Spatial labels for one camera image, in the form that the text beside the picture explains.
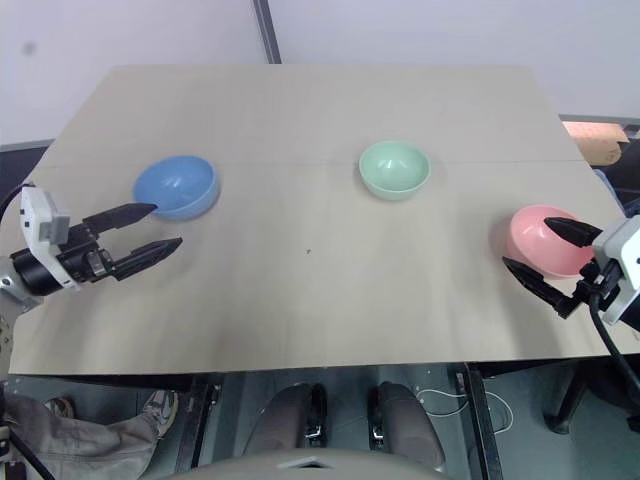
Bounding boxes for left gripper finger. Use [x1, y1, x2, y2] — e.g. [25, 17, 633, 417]
[81, 201, 158, 234]
[112, 237, 184, 282]

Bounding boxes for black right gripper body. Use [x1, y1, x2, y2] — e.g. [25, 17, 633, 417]
[574, 260, 622, 312]

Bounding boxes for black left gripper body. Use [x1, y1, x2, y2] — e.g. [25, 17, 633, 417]
[56, 222, 123, 285]

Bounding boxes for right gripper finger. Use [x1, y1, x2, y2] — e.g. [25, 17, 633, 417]
[543, 215, 605, 249]
[501, 256, 583, 320]

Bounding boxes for red bowl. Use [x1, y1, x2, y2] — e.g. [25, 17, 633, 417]
[505, 203, 602, 281]

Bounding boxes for blue bowl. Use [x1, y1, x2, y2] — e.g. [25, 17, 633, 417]
[131, 155, 222, 223]

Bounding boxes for person in dark clothes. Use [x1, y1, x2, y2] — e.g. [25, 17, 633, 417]
[593, 132, 640, 222]

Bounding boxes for brown cardboard box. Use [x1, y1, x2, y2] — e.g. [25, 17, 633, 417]
[561, 119, 632, 167]

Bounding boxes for bystander sneaker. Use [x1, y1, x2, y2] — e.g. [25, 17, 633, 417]
[43, 396, 77, 422]
[141, 389, 180, 442]

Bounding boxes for black table leg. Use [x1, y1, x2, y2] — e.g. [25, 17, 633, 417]
[455, 361, 505, 480]
[173, 377, 223, 472]

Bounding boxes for bystander grey trousers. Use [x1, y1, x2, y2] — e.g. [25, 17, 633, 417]
[0, 392, 162, 480]

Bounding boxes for green bowl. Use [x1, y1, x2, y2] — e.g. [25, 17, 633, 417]
[358, 140, 432, 203]

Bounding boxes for dark rounded robot leg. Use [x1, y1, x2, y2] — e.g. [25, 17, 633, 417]
[368, 380, 447, 472]

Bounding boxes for grey robot torso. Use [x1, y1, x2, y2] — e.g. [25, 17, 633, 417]
[183, 446, 452, 480]

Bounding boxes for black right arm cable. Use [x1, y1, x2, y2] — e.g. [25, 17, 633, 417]
[587, 292, 640, 402]

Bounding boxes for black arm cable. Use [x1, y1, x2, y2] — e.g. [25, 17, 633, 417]
[587, 292, 640, 402]
[0, 181, 36, 217]

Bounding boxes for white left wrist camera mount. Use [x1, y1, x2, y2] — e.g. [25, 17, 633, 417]
[18, 185, 82, 292]

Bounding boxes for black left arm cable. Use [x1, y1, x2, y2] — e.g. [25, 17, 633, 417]
[0, 181, 36, 217]

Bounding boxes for white floor cable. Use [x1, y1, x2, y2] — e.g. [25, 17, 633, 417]
[415, 386, 515, 437]

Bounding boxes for thin black cable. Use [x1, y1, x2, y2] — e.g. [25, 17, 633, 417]
[0, 422, 57, 480]

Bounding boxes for dark partition post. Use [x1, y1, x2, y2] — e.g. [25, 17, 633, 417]
[251, 0, 284, 66]

